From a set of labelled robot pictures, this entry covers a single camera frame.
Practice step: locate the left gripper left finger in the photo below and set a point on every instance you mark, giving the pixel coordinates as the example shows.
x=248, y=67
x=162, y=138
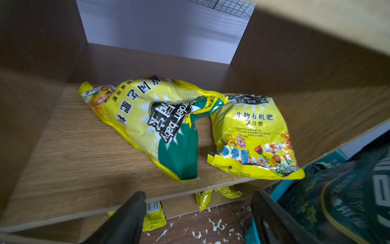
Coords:
x=110, y=232

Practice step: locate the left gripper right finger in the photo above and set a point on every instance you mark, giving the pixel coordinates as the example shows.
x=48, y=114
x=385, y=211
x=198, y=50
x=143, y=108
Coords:
x=274, y=225

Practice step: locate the dark green yellow fertilizer bag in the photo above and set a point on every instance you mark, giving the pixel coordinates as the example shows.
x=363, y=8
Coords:
x=346, y=204

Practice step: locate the yellow green packet shelf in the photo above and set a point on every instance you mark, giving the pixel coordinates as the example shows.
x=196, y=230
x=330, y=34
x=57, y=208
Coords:
x=157, y=115

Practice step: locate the yellow packet bottom shelf left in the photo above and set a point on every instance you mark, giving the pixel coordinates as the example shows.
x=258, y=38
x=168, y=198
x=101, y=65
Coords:
x=154, y=215

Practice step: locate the yellow flower packet middle shelf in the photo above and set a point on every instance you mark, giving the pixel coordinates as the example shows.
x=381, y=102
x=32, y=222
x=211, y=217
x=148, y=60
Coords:
x=252, y=140

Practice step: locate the wooden three-tier shelf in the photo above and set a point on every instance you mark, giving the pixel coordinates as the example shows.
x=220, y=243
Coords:
x=326, y=64

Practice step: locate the white wire rack back wall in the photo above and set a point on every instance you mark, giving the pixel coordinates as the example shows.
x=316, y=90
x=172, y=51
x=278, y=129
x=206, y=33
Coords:
x=239, y=8

